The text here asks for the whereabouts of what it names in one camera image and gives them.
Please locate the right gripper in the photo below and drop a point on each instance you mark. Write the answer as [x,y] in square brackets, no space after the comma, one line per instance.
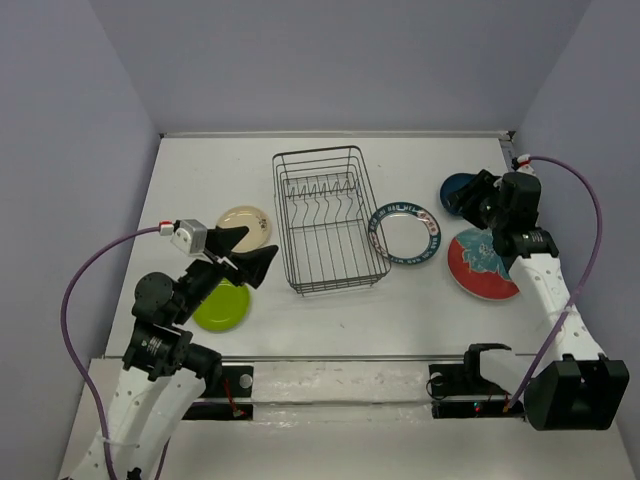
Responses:
[481,185]

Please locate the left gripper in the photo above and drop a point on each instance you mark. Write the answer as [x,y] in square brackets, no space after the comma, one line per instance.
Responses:
[252,264]

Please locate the dark blue plate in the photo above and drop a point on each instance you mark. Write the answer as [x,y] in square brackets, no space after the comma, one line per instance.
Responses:
[450,185]

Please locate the white plate teal lettered rim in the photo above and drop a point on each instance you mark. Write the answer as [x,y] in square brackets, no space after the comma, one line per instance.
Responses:
[404,233]

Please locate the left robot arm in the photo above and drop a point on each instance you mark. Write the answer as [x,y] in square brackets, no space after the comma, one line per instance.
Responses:
[163,371]

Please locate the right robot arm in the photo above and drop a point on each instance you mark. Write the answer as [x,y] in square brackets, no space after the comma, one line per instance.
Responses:
[570,384]

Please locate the cream plate with flower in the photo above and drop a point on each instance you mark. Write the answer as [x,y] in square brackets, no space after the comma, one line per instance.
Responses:
[258,224]

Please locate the lime green plate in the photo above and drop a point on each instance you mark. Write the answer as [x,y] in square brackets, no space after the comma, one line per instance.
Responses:
[224,309]

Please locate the red and teal plate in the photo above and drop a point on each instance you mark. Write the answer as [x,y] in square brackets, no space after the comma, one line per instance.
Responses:
[477,269]

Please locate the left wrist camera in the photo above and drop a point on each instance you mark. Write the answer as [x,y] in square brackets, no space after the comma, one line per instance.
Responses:
[189,236]

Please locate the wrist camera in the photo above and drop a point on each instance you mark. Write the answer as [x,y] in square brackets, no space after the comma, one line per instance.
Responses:
[189,236]
[522,164]

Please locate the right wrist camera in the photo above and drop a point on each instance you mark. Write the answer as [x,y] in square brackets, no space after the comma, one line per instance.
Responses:
[522,164]

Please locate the wire dish rack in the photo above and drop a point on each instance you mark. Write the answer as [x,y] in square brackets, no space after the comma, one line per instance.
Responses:
[324,201]

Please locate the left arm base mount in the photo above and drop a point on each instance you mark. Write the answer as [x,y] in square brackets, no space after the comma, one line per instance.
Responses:
[229,399]

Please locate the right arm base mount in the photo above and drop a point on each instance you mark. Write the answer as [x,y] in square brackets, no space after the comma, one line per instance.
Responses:
[458,391]

